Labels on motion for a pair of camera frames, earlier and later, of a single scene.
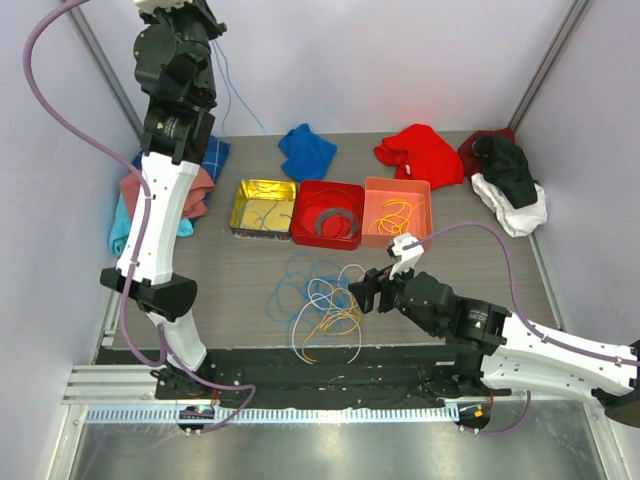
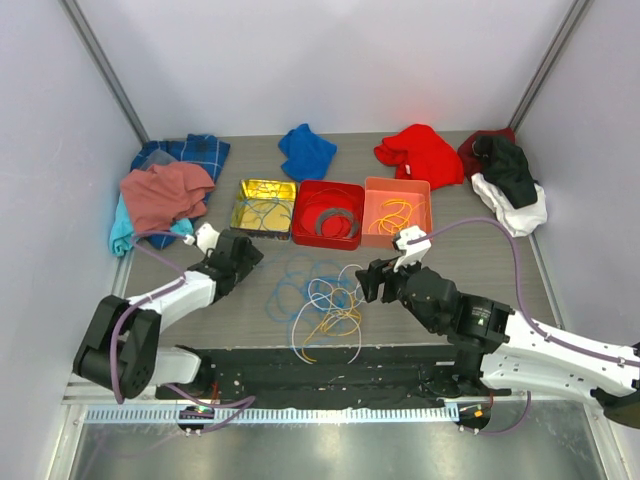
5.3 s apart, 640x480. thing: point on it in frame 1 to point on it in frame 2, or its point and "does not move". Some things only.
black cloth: [505, 163] does not move
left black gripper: [198, 10] to [250, 258]
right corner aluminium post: [557, 44] does not move
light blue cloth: [122, 224] does not move
